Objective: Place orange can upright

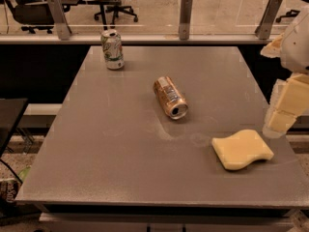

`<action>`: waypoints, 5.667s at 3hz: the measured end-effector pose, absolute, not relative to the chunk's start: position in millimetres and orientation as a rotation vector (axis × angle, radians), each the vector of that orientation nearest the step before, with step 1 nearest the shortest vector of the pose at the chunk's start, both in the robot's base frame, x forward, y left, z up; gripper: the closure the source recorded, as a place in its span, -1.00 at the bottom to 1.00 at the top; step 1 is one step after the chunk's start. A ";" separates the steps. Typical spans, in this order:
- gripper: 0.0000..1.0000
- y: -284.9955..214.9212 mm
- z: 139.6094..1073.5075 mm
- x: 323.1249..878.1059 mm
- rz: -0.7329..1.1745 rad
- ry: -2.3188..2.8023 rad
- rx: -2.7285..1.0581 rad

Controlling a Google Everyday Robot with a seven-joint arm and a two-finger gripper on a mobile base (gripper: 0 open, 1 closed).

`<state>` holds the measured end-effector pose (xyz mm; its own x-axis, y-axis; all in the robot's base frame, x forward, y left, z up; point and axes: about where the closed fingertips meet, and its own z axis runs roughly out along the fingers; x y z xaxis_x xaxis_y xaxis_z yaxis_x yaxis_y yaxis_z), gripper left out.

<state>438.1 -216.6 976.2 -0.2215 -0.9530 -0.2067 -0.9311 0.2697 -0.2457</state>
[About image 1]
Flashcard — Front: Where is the dark snack bag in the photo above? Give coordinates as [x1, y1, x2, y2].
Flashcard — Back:
[0, 178, 20, 212]

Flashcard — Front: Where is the orange soda can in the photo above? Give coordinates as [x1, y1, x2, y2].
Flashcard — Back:
[153, 76, 188, 120]

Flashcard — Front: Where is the white green soda can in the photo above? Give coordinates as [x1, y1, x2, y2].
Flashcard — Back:
[101, 29, 125, 70]

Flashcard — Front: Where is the metal glass bracket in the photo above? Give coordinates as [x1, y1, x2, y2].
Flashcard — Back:
[179, 0, 193, 40]
[255, 0, 283, 40]
[46, 0, 71, 41]

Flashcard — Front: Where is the black office chair left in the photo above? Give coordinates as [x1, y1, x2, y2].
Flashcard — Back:
[3, 0, 54, 34]

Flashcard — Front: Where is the yellow wavy sponge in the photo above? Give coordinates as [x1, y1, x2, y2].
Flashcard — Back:
[211, 130, 274, 170]

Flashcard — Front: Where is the glass barrier panel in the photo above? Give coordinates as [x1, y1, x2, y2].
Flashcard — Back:
[0, 0, 309, 37]

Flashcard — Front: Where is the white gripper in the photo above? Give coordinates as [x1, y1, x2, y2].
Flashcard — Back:
[260, 5, 309, 138]

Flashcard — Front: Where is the middle metal glass bracket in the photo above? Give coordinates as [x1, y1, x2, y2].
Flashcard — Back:
[179, 0, 193, 40]

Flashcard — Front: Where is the right metal glass bracket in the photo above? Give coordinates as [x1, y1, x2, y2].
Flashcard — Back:
[255, 0, 283, 40]

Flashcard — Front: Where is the left metal glass bracket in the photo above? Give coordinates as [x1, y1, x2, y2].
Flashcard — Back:
[46, 0, 71, 41]

